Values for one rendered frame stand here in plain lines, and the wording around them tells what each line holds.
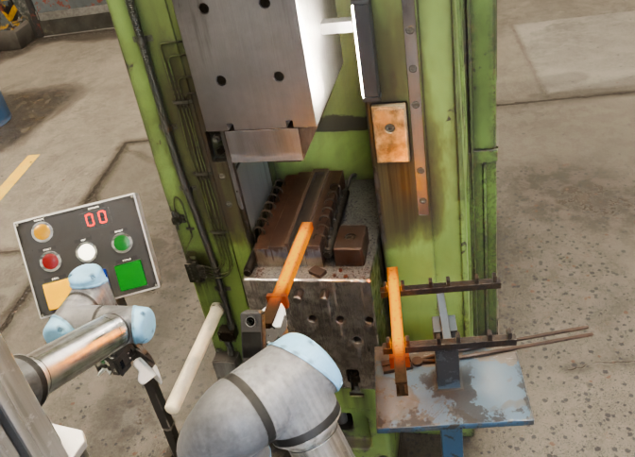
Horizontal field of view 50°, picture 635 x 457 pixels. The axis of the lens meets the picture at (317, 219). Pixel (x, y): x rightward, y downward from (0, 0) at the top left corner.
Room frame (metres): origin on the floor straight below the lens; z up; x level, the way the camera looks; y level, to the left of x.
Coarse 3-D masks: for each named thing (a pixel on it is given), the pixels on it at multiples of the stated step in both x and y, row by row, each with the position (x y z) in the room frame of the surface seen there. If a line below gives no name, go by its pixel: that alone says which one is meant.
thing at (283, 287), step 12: (300, 228) 1.46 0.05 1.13; (312, 228) 1.47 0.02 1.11; (300, 240) 1.40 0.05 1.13; (300, 252) 1.35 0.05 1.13; (288, 264) 1.30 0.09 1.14; (288, 276) 1.26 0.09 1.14; (276, 288) 1.22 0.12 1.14; (288, 288) 1.22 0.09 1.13; (276, 300) 1.17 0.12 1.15; (276, 312) 1.13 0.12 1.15
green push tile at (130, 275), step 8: (120, 264) 1.57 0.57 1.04; (128, 264) 1.57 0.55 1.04; (136, 264) 1.57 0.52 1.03; (120, 272) 1.56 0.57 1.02; (128, 272) 1.56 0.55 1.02; (136, 272) 1.56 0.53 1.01; (144, 272) 1.56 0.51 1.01; (120, 280) 1.55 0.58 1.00; (128, 280) 1.55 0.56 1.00; (136, 280) 1.55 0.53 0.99; (144, 280) 1.55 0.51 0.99; (120, 288) 1.54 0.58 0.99; (128, 288) 1.54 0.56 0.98
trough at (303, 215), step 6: (318, 174) 1.97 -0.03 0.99; (312, 180) 1.92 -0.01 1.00; (318, 180) 1.93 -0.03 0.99; (312, 186) 1.90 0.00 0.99; (318, 186) 1.90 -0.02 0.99; (312, 192) 1.87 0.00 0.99; (306, 198) 1.83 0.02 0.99; (312, 198) 1.83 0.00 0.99; (306, 204) 1.80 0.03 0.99; (312, 204) 1.80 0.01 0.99; (300, 210) 1.76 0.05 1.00; (306, 210) 1.77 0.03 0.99; (300, 216) 1.74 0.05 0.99; (306, 216) 1.73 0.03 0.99; (300, 222) 1.71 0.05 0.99; (294, 228) 1.66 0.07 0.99; (294, 234) 1.65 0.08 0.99; (294, 240) 1.62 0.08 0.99
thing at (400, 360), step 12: (396, 276) 1.41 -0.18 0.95; (396, 288) 1.36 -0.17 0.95; (396, 300) 1.32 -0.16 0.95; (396, 312) 1.27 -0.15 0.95; (396, 324) 1.23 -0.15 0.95; (396, 336) 1.19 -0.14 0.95; (396, 348) 1.15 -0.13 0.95; (396, 360) 1.10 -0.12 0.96; (408, 360) 1.11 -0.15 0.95; (396, 372) 1.07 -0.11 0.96; (396, 384) 1.07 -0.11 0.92
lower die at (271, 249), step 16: (288, 176) 2.01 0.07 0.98; (304, 176) 1.97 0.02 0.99; (336, 176) 1.93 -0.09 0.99; (288, 192) 1.91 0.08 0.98; (304, 192) 1.85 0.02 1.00; (320, 192) 1.84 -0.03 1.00; (272, 208) 1.83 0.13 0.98; (288, 208) 1.79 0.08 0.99; (320, 208) 1.76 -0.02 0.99; (272, 224) 1.73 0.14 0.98; (288, 224) 1.70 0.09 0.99; (272, 240) 1.63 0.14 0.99; (288, 240) 1.60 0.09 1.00; (320, 240) 1.59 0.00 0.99; (256, 256) 1.62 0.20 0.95; (272, 256) 1.60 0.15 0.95; (304, 256) 1.58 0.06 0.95; (320, 256) 1.56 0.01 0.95
